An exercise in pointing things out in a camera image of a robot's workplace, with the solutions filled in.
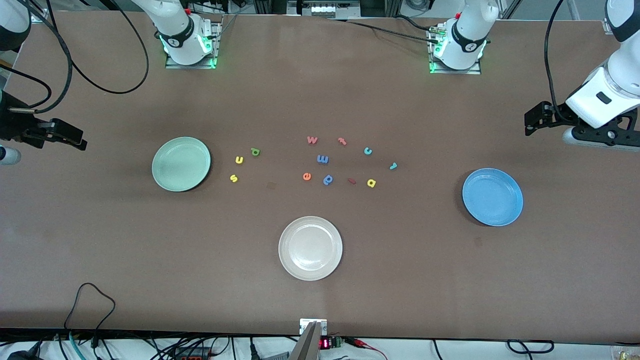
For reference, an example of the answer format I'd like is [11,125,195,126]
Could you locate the blue plate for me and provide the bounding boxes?
[462,168,524,227]

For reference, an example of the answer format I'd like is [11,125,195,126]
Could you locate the pale green plate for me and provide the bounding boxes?
[151,136,212,193]

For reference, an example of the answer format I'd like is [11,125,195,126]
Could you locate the silver device with lights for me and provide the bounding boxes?
[287,0,362,19]

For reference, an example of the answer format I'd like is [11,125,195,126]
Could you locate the red connector block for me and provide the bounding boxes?
[174,347,212,360]

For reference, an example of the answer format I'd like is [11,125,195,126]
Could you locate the white marker plate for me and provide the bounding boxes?
[299,318,328,335]

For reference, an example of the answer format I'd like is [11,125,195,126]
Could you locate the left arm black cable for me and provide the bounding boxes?
[544,0,576,124]

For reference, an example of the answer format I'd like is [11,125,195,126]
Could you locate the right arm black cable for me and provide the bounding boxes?
[0,0,150,115]

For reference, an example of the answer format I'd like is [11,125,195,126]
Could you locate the thin black looped cable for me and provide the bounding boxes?
[63,282,117,347]

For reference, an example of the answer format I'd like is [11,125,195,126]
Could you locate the black cable to arm base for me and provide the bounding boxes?
[327,17,443,46]

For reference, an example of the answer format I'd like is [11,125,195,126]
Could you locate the black coiled cable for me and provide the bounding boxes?
[506,339,555,355]

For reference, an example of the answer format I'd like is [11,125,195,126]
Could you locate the red and black clip wires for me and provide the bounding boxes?
[344,337,389,360]

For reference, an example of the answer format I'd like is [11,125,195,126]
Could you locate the grey metal camera bar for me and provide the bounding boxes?
[289,321,322,360]

